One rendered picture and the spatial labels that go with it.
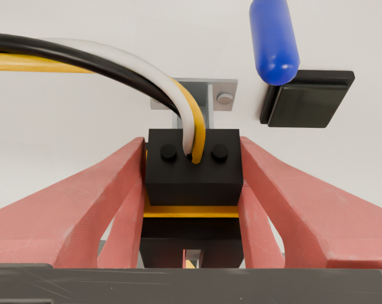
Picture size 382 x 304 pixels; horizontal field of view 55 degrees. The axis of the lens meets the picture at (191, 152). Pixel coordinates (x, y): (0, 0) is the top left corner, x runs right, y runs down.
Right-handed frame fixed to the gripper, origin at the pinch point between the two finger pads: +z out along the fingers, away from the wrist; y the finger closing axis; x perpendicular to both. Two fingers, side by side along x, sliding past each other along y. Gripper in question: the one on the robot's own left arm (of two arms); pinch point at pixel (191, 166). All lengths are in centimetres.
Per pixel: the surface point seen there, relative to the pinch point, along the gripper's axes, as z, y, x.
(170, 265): 0.0, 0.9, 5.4
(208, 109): 6.1, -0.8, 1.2
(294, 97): 6.9, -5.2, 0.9
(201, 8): 6.1, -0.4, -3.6
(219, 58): 7.2, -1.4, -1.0
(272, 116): 7.5, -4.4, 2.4
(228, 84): 7.5, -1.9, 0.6
